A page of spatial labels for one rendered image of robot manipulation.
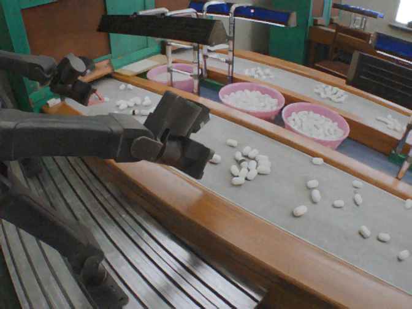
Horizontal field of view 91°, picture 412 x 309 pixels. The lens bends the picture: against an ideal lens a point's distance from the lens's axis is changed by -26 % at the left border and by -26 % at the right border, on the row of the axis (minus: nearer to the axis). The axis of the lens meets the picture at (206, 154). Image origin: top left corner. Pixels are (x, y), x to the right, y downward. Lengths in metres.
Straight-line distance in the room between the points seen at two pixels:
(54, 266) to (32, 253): 0.09
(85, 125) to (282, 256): 0.43
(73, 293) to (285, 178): 0.62
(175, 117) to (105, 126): 0.13
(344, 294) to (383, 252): 0.18
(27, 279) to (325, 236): 0.73
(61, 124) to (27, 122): 0.05
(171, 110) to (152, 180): 0.27
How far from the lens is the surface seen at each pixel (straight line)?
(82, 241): 0.49
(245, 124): 0.90
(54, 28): 1.29
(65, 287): 0.67
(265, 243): 0.55
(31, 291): 0.71
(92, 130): 0.37
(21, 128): 0.35
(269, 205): 0.65
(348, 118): 1.10
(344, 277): 0.56
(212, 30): 0.72
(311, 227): 0.64
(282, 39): 3.63
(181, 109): 0.45
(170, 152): 0.47
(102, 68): 1.35
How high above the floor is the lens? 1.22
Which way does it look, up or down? 38 degrees down
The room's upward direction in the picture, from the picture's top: straight up
